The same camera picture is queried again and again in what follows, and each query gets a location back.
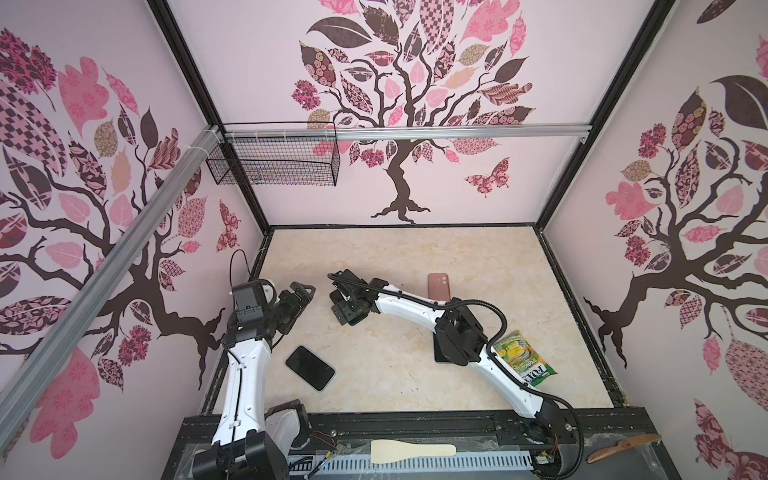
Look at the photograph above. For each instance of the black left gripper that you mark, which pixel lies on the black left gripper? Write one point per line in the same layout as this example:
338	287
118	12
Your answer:
296	306

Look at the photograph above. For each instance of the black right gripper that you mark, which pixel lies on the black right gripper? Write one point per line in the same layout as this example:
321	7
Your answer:
342	307

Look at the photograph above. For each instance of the pink phone case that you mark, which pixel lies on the pink phone case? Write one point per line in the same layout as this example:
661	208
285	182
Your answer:
438	286

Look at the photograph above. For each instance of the purple smartphone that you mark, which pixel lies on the purple smartphone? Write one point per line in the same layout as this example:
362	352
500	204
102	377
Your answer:
441	354

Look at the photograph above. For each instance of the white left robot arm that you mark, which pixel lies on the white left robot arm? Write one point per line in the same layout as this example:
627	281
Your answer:
251	440

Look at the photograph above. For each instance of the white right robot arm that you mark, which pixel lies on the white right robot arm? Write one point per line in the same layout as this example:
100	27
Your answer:
465	331

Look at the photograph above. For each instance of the black smartphone on table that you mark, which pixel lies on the black smartphone on table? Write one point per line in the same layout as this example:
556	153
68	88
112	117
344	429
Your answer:
310	368

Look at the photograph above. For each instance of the beige wooden spatula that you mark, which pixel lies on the beige wooden spatula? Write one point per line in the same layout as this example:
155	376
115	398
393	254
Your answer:
384	451

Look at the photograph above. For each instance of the green candy bag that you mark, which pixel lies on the green candy bag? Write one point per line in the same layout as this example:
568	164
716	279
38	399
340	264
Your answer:
519	354

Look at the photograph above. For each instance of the brown wooden utensil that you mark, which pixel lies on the brown wooden utensil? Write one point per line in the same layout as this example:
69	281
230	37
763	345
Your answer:
622	446

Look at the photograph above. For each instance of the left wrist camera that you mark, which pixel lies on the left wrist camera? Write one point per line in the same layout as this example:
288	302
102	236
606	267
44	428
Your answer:
250	301

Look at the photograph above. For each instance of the black wire basket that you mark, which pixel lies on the black wire basket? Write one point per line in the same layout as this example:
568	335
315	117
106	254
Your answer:
285	153

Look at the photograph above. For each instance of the white slotted cable duct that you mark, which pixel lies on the white slotted cable duct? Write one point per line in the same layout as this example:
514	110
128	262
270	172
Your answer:
359	464

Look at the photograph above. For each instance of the aluminium rail back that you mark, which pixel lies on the aluminium rail back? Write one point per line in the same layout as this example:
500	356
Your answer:
408	133

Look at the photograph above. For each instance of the aluminium rail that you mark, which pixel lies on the aluminium rail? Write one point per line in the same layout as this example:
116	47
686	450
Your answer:
22	393
408	133

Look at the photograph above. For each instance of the aluminium rail left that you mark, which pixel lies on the aluminium rail left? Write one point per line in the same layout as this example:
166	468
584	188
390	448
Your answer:
22	393

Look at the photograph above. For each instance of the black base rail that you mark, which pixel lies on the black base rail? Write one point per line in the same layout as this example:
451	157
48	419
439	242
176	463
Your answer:
495	431

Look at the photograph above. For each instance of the black vertical frame post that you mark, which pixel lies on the black vertical frame post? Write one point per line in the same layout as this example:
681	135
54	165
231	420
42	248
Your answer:
171	31

